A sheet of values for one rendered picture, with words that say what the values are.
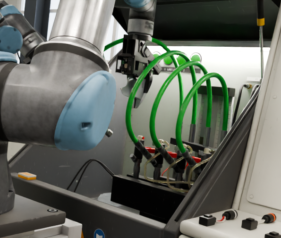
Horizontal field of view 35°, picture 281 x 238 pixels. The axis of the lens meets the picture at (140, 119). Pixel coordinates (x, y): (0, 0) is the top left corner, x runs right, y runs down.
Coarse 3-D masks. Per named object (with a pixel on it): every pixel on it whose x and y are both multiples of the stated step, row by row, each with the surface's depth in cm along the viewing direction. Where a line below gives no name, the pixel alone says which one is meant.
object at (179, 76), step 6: (114, 42) 135; (120, 42) 136; (156, 42) 142; (108, 48) 135; (168, 48) 144; (174, 60) 145; (180, 72) 147; (180, 78) 147; (180, 84) 147; (180, 90) 148; (180, 96) 148; (180, 102) 148
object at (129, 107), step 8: (160, 56) 124; (184, 56) 132; (152, 64) 121; (144, 72) 120; (192, 72) 137; (192, 80) 138; (136, 88) 118; (128, 104) 117; (128, 112) 116; (192, 112) 141; (128, 120) 117; (192, 120) 141; (128, 128) 117; (192, 128) 140; (192, 136) 141; (136, 144) 121; (144, 152) 123; (152, 160) 126
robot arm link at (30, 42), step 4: (28, 36) 128; (32, 36) 128; (36, 36) 129; (24, 40) 128; (28, 40) 127; (32, 40) 128; (36, 40) 128; (40, 40) 129; (24, 44) 128; (28, 44) 128; (32, 44) 128; (36, 44) 128; (24, 48) 128; (28, 48) 128; (32, 48) 128; (24, 52) 129; (28, 52) 128; (24, 56) 130
